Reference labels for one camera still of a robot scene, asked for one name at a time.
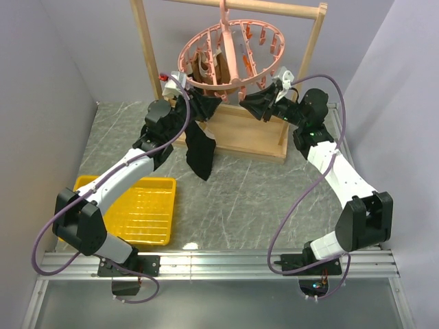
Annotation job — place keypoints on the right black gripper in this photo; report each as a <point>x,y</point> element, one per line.
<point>260,102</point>

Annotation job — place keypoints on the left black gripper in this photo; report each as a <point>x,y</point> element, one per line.
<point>204,106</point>

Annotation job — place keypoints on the black underwear beige waistband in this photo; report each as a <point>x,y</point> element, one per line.
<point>200,151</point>

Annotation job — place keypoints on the pink round clip hanger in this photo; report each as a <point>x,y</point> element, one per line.
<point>234,39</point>

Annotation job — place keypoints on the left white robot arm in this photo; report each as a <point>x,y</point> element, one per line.
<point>163,123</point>

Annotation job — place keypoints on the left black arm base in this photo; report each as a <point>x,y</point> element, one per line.
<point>127,278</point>

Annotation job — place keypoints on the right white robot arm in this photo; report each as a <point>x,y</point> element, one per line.
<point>366,217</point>

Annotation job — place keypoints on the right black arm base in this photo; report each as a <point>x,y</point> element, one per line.
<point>313,274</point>

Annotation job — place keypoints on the brown underwear on hanger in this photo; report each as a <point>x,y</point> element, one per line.
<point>200,69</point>

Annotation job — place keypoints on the wooden hanging rack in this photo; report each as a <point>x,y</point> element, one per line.
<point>236,131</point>

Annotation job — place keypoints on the yellow plastic tray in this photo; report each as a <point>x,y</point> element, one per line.
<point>139,212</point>

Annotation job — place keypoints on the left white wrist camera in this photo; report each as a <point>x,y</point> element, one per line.
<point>174,82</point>

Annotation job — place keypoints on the aluminium mounting rail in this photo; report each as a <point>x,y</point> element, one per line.
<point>225,289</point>

